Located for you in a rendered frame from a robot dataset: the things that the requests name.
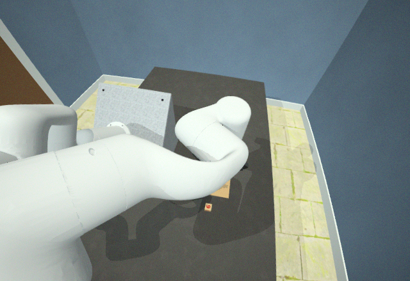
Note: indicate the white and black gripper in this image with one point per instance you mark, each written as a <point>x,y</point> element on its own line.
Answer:
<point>244,167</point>

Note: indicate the cream letter block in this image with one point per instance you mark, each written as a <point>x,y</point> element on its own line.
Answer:
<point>208,207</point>

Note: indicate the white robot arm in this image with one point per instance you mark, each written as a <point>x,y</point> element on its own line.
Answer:
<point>60,191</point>

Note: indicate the tan flat mat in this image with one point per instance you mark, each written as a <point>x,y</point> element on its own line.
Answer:
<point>223,191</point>

